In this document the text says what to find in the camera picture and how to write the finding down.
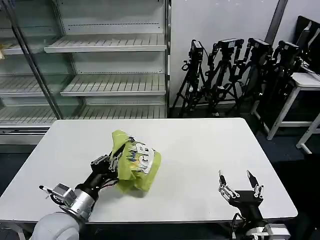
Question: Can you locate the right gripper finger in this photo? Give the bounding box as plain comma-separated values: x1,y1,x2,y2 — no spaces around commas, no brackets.
246,170,265,199
217,170,238,201

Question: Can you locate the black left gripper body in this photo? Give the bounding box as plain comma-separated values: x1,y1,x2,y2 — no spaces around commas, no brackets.
74,159,119,200

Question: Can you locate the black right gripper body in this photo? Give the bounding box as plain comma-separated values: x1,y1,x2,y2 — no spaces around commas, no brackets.
229,190,264,222

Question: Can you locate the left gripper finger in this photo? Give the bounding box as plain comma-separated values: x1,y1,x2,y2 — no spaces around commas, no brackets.
90,143,126,166
108,154,122,174

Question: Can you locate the yellow-green printed shirt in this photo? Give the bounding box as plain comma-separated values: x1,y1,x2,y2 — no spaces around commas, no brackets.
111,129,162,199

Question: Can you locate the white desk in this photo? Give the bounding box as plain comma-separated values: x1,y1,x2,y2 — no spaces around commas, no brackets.
251,71,320,141
296,119,320,155

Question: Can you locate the white open display shelf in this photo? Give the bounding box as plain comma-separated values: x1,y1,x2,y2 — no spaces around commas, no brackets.
44,0,172,120

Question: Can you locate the glass door display cabinet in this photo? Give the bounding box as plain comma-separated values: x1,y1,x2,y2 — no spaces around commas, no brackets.
0,0,85,146

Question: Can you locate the black computer monitor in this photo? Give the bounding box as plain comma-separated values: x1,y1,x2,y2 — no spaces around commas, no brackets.
296,15,320,74

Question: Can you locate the grey metal pole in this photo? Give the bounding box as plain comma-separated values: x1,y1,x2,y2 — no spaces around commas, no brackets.
264,0,287,44

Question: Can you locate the left wrist cable bundle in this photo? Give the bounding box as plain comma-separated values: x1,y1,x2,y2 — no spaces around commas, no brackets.
98,177,119,189

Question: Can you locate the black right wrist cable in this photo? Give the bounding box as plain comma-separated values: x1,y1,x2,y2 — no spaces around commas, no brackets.
230,212,251,240

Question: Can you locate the black tripod with camera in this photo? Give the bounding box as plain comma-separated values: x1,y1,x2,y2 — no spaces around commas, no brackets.
204,37,245,116
234,37,274,115
171,39,209,117
262,39,304,118

